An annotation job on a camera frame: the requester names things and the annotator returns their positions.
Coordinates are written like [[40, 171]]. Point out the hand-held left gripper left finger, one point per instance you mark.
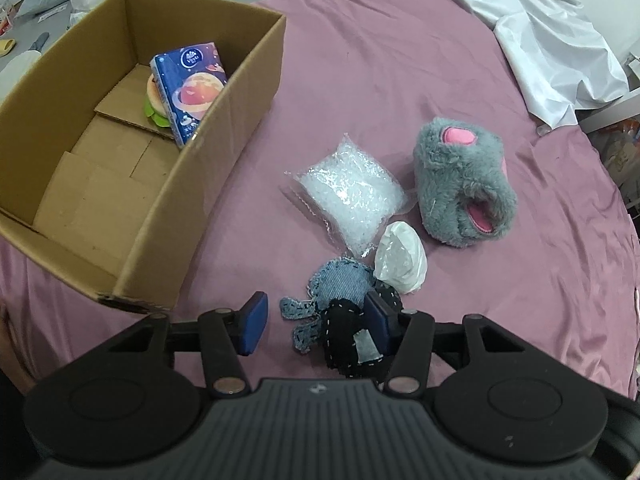
[[252, 317]]

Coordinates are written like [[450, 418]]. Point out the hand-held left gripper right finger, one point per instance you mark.
[[376, 322]]

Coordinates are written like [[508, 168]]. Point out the denim patchwork stuffed toy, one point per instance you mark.
[[340, 310]]

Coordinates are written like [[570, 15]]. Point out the clear bag of white beads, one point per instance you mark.
[[345, 192]]

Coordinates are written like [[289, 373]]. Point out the grey plush slipper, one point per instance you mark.
[[462, 182]]

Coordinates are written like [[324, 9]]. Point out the cardboard box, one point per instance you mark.
[[125, 150]]

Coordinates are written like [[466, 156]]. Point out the plush burger toy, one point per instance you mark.
[[152, 102]]

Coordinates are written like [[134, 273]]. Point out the blue tissue pack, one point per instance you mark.
[[192, 87]]

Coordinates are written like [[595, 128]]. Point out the mauve bed sheet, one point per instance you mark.
[[400, 110]]

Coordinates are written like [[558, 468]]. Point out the white cloth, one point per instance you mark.
[[540, 30]]

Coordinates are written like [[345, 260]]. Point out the yellow slipper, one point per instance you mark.
[[6, 47]]

